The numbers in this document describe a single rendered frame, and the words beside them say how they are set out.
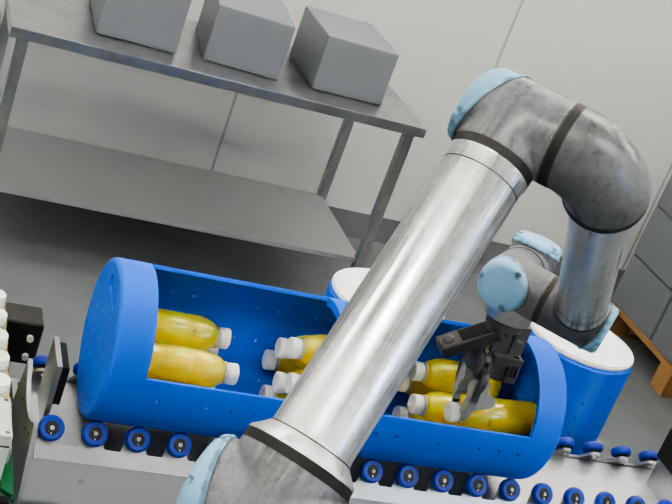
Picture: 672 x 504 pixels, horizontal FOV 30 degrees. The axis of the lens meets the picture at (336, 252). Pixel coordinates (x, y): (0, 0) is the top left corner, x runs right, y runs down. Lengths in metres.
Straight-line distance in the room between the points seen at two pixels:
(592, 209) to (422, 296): 0.26
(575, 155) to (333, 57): 3.26
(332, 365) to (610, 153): 0.44
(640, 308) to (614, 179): 4.44
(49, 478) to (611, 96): 4.47
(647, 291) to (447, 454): 3.74
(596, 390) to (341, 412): 1.63
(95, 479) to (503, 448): 0.75
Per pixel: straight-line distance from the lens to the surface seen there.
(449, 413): 2.38
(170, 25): 4.61
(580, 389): 3.03
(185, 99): 5.53
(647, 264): 6.03
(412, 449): 2.30
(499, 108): 1.59
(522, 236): 2.23
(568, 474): 2.72
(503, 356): 2.32
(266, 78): 4.74
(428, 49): 5.74
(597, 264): 1.81
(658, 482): 2.82
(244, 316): 2.37
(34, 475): 2.19
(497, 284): 2.12
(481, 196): 1.55
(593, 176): 1.58
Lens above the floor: 2.15
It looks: 22 degrees down
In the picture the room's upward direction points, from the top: 21 degrees clockwise
